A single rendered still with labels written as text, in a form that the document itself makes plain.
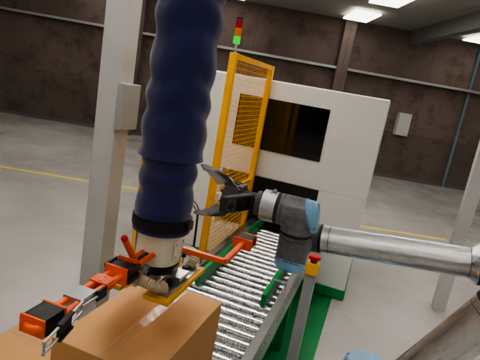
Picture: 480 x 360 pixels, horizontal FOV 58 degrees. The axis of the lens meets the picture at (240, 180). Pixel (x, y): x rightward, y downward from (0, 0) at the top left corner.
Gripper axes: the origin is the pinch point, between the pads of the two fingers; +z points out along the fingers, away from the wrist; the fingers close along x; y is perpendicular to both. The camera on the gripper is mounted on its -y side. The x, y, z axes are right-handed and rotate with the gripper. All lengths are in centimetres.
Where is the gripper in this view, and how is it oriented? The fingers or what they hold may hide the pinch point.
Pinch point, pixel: (195, 188)
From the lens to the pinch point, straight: 128.9
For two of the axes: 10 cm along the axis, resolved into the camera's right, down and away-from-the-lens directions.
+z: -9.4, -2.3, 2.6
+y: 3.0, -1.6, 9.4
